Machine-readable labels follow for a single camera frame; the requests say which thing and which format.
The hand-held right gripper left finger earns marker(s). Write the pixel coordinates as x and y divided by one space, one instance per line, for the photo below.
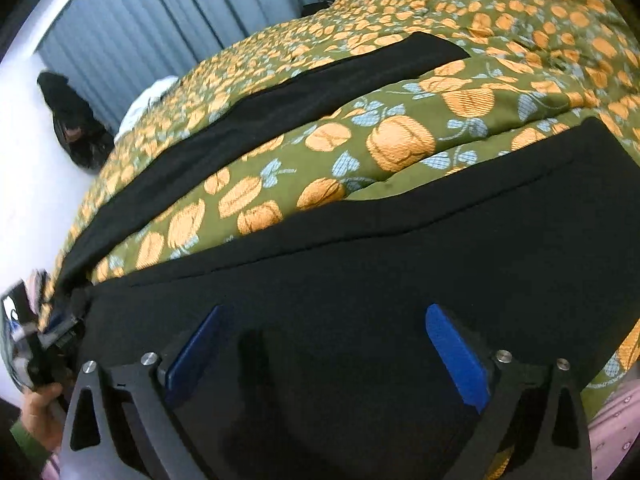
192 355

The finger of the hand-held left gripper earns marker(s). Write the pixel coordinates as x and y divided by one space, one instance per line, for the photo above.
62 327

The green blanket with orange flowers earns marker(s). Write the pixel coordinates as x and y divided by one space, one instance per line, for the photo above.
400 135

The person's pink clothing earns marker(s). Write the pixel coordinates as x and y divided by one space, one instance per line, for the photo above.
615 430

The blue-grey curtain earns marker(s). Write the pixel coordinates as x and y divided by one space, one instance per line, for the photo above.
150 10

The person's left hand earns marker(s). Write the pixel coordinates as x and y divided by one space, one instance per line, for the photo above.
42 415

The black pants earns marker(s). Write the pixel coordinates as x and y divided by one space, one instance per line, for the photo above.
350 285

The white cloth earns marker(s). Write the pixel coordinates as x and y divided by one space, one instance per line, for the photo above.
147 100

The black bag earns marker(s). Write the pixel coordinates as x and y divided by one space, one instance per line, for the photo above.
75 120

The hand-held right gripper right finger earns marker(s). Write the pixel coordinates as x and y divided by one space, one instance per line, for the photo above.
457 355

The dark cloth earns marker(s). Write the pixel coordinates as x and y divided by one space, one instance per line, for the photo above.
320 5

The person's left forearm green sleeve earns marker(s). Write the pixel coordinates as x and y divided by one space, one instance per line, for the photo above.
27 447

